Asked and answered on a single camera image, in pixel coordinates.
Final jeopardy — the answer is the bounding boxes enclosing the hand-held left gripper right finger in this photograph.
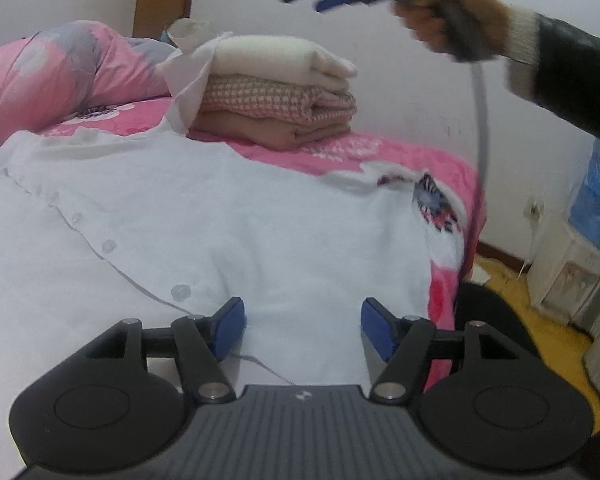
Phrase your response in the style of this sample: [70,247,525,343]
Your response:
[361,297,526,405]

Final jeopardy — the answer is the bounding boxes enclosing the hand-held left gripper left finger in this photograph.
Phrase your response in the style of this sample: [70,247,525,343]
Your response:
[82,296,246,405]

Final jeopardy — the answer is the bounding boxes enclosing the white button shirt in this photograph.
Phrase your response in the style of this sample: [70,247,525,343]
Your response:
[0,17,433,480]

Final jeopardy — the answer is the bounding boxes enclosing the person's right forearm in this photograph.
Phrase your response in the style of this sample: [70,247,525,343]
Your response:
[502,10,600,153]

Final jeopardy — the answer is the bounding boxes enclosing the person's right hand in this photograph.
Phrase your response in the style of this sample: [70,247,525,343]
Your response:
[392,0,512,57]

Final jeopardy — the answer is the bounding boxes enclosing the person's black trousers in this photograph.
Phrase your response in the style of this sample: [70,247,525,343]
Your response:
[452,280,543,376]

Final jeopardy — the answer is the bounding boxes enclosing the beige folded cloth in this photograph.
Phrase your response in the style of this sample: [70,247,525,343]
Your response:
[190,110,351,151]

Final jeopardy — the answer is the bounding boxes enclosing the pink floral bed blanket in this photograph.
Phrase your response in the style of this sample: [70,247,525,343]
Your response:
[40,97,488,376]

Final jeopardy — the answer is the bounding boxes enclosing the white water dispenser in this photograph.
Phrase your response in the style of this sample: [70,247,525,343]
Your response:
[532,210,600,331]

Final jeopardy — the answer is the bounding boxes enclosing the blue water bottle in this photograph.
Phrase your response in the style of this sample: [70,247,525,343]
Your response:
[569,139,600,252]

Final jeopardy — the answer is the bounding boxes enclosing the pink grey floral duvet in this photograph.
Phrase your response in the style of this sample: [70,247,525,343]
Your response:
[0,20,178,158]

